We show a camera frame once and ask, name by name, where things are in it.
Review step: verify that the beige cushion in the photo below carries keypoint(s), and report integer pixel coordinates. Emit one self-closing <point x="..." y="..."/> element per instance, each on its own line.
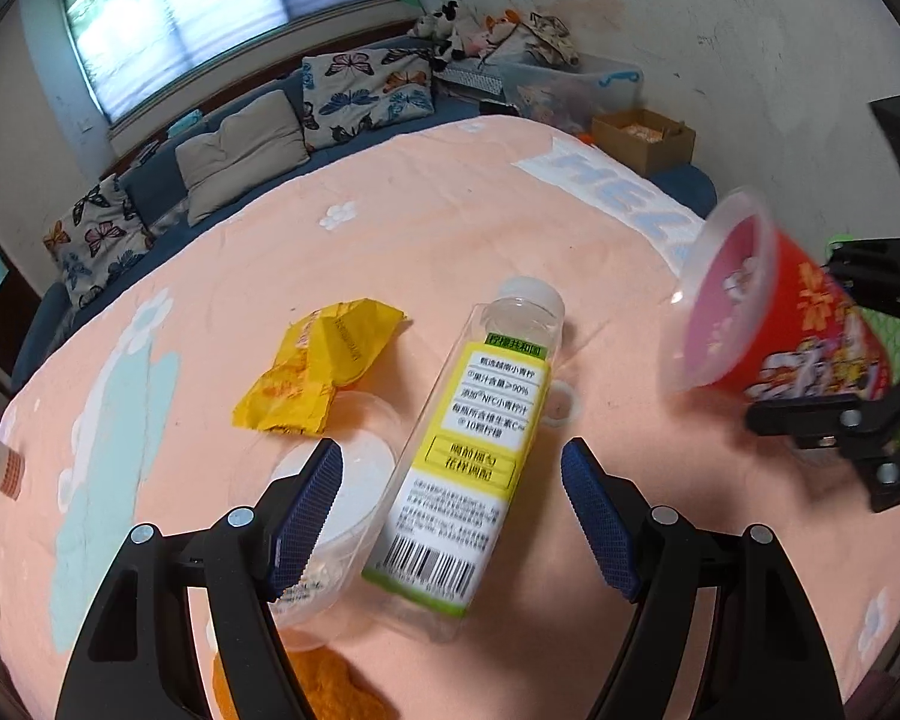
<point x="232" y="150"/>

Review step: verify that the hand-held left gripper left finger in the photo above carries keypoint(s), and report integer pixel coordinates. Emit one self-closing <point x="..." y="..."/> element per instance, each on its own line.
<point x="307" y="510"/>

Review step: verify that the teal tissue pack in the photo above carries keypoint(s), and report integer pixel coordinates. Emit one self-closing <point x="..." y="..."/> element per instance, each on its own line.
<point x="187" y="121"/>

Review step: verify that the black white cow plush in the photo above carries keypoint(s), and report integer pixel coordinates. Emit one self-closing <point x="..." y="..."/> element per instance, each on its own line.
<point x="441" y="30"/>

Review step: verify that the butterfly print pillow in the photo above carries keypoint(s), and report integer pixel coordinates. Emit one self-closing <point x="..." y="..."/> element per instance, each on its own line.
<point x="367" y="90"/>
<point x="97" y="232"/>

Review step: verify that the yellow snack wrapper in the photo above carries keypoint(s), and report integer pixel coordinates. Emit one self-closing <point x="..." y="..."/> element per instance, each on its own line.
<point x="322" y="360"/>

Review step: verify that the translucent plastic cup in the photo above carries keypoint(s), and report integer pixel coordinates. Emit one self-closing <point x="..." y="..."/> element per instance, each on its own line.
<point x="360" y="465"/>

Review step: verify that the red printed noodle cup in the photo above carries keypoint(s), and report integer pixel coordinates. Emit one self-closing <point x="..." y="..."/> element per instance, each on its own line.
<point x="795" y="330"/>

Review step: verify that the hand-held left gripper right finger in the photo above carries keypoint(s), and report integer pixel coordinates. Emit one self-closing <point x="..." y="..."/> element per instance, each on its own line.
<point x="600" y="517"/>

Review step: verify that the cardboard box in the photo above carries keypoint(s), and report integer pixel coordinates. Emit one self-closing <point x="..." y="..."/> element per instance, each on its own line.
<point x="645" y="150"/>

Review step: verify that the window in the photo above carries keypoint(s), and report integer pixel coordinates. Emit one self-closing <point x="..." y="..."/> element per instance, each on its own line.
<point x="195" y="15"/>

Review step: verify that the clear plastic storage box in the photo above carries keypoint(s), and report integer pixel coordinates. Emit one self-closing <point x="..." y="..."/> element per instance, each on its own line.
<point x="570" y="90"/>

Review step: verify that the clear bottle yellow green label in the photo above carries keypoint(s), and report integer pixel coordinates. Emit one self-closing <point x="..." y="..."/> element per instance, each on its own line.
<point x="465" y="465"/>

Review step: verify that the blue sofa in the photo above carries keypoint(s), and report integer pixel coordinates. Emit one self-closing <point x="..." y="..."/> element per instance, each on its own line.
<point x="694" y="184"/>

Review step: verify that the pink printed blanket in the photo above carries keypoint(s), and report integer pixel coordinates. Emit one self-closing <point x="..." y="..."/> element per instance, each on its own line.
<point x="495" y="240"/>

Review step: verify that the grey perforated tray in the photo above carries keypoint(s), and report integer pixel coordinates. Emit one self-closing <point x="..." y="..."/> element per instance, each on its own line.
<point x="469" y="80"/>

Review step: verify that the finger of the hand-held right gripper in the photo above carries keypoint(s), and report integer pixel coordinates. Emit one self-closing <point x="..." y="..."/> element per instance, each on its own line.
<point x="832" y="420"/>
<point x="881" y="270"/>

